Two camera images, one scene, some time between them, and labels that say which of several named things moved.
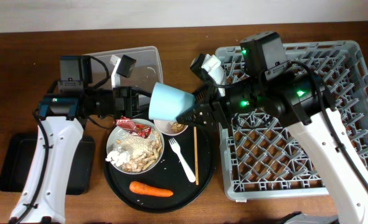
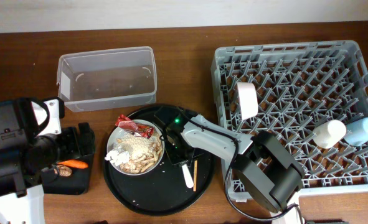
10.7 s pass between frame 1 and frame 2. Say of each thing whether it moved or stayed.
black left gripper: moved
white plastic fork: moved
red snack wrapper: stayed
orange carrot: moved
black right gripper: moved
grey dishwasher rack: stayed
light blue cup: moved
